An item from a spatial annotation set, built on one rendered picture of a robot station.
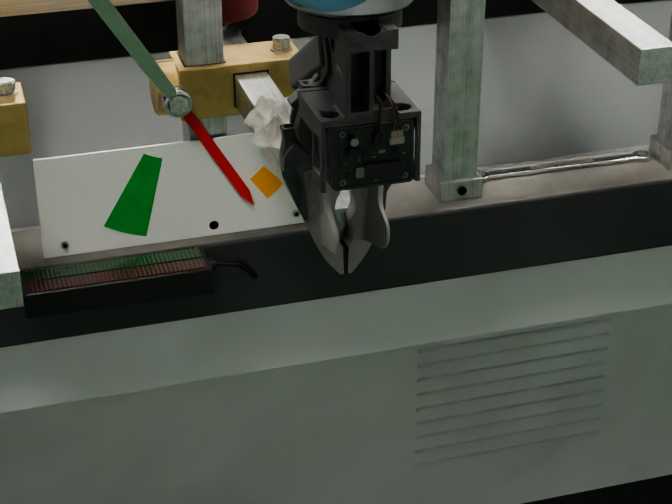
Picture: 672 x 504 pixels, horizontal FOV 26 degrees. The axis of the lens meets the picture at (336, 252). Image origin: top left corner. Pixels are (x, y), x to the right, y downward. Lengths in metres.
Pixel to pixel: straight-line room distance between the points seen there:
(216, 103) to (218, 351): 0.28
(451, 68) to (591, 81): 0.36
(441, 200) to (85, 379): 0.39
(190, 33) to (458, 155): 0.30
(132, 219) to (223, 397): 0.45
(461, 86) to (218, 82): 0.24
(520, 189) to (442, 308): 0.16
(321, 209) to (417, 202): 0.40
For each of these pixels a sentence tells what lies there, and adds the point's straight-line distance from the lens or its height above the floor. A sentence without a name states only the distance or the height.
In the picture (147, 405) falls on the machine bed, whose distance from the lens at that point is 1.74.
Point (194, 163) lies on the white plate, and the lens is 1.35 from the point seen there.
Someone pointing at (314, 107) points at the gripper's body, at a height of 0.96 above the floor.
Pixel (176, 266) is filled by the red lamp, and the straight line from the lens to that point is 1.33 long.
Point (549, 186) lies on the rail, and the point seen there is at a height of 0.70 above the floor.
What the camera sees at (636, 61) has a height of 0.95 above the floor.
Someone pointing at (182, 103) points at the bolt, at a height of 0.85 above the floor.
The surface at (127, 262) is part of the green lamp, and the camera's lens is 1.34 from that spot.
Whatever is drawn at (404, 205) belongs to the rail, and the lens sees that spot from 1.43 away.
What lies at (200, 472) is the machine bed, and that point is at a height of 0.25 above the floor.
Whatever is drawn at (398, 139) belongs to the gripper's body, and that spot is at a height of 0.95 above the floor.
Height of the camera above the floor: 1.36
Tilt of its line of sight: 29 degrees down
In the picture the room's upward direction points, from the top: straight up
